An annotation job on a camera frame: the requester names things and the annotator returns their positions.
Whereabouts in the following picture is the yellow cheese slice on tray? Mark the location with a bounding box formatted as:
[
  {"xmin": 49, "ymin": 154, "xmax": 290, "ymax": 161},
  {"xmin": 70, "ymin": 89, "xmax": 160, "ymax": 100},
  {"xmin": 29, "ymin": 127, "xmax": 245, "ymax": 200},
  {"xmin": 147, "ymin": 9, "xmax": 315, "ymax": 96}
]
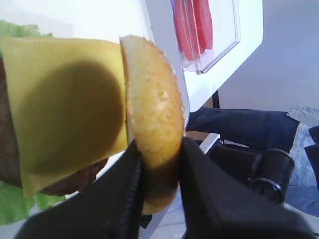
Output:
[{"xmin": 0, "ymin": 36, "xmax": 127, "ymax": 196}]

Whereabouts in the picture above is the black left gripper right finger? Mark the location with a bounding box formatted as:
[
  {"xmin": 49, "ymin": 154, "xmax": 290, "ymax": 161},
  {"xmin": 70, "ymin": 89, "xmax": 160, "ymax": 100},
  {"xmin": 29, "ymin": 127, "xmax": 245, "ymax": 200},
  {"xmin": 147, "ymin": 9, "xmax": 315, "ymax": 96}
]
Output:
[{"xmin": 180, "ymin": 137, "xmax": 315, "ymax": 239}]

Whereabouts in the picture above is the red tomato slice right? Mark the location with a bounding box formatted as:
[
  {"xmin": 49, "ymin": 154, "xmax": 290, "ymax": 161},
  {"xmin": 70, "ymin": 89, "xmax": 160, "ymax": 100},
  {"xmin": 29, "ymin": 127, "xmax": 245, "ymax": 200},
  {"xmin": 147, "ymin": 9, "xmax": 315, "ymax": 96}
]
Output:
[{"xmin": 193, "ymin": 0, "xmax": 213, "ymax": 54}]

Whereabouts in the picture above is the clear patty and tomato box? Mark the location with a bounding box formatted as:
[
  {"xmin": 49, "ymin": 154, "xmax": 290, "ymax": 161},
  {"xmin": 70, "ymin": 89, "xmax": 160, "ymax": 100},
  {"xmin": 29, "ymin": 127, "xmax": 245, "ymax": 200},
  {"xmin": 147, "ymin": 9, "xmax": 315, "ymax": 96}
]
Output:
[{"xmin": 171, "ymin": 0, "xmax": 241, "ymax": 75}]

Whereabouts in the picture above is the red tomato slice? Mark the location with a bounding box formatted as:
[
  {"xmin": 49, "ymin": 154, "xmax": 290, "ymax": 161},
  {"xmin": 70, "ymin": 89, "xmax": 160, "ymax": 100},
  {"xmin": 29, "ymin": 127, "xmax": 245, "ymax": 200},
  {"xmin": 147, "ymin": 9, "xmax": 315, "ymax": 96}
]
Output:
[
  {"xmin": 193, "ymin": 0, "xmax": 213, "ymax": 54},
  {"xmin": 185, "ymin": 0, "xmax": 201, "ymax": 62},
  {"xmin": 174, "ymin": 0, "xmax": 193, "ymax": 62}
]

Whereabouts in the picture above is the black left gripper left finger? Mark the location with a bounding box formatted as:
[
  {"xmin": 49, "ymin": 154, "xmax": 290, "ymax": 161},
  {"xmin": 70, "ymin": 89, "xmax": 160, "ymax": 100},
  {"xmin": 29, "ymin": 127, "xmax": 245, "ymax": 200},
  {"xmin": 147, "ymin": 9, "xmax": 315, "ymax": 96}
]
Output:
[{"xmin": 16, "ymin": 141, "xmax": 143, "ymax": 239}]

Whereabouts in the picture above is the green lettuce leaf on tray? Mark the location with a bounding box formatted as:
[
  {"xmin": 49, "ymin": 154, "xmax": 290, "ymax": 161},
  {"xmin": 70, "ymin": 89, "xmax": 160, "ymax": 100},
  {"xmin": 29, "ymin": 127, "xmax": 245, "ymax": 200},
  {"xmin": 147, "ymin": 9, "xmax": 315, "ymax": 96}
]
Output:
[{"xmin": 0, "ymin": 20, "xmax": 65, "ymax": 226}]

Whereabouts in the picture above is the black robot arm joint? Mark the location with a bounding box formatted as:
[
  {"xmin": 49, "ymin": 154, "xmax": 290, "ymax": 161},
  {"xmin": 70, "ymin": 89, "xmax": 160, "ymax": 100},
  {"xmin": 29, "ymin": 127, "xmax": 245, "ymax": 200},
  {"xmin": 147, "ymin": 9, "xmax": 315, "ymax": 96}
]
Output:
[{"xmin": 209, "ymin": 142, "xmax": 295, "ymax": 205}]

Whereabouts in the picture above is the sesame bun top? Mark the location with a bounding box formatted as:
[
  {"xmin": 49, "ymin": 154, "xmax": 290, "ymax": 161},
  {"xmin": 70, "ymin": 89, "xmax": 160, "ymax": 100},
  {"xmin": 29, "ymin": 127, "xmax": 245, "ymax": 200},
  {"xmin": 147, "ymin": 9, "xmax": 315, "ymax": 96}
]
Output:
[{"xmin": 120, "ymin": 35, "xmax": 185, "ymax": 215}]

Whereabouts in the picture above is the red tomato slice left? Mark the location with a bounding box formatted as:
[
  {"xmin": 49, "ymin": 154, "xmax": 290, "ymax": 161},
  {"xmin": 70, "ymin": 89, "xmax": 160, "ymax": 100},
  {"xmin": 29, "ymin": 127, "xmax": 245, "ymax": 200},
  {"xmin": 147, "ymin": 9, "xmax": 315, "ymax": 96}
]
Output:
[{"xmin": 174, "ymin": 0, "xmax": 193, "ymax": 62}]

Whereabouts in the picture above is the red tomato slice middle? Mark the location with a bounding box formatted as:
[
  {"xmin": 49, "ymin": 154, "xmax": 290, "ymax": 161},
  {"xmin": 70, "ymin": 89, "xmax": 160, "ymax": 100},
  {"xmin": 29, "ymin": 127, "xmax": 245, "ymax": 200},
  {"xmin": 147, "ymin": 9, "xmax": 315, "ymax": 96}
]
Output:
[{"xmin": 185, "ymin": 0, "xmax": 201, "ymax": 62}]

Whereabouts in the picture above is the brown burger patty on tray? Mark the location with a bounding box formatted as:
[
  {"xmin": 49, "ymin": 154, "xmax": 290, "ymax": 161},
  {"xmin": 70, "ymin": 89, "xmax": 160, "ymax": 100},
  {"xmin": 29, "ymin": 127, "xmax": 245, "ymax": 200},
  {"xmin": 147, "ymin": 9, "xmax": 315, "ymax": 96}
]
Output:
[{"xmin": 0, "ymin": 61, "xmax": 108, "ymax": 196}]

